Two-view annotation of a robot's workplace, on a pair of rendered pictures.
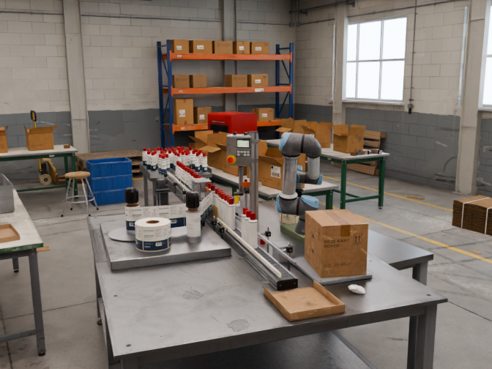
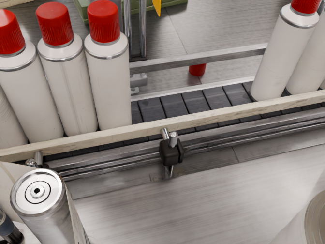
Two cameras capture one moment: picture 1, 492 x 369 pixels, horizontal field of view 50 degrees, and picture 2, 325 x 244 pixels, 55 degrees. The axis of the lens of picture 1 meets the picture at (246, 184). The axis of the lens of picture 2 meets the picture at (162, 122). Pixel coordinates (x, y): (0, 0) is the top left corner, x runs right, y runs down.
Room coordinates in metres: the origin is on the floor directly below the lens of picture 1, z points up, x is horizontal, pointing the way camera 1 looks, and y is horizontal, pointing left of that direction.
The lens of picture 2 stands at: (3.15, 0.39, 1.28)
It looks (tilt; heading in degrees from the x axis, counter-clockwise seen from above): 52 degrees down; 270
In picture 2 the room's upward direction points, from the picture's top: 5 degrees clockwise
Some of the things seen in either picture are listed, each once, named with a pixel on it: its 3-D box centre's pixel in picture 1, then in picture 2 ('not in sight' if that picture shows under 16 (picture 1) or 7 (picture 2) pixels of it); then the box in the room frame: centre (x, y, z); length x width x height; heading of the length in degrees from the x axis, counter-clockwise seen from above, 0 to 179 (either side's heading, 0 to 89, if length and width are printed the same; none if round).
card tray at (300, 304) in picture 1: (302, 299); not in sight; (2.22, -0.25, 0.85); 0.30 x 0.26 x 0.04; 19
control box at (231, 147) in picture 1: (241, 150); not in sight; (3.30, 0.03, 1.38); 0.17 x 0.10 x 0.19; 74
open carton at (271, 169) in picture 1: (284, 167); not in sight; (5.03, -0.37, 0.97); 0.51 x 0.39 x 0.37; 124
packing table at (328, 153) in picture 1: (318, 171); not in sight; (7.93, -1.10, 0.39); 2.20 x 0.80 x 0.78; 28
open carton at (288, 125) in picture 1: (293, 130); not in sight; (8.44, -0.76, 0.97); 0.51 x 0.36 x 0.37; 121
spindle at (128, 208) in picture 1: (132, 210); not in sight; (3.13, 0.70, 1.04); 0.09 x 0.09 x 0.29
